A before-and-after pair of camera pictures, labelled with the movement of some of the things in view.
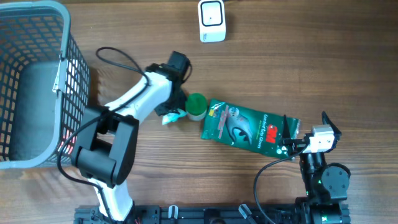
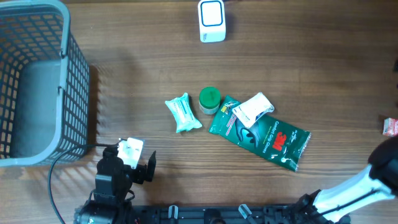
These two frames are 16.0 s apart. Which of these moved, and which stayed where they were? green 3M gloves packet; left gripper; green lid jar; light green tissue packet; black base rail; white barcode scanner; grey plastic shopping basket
Moved: light green tissue packet; green lid jar; left gripper; green 3M gloves packet
Stayed: grey plastic shopping basket; white barcode scanner; black base rail
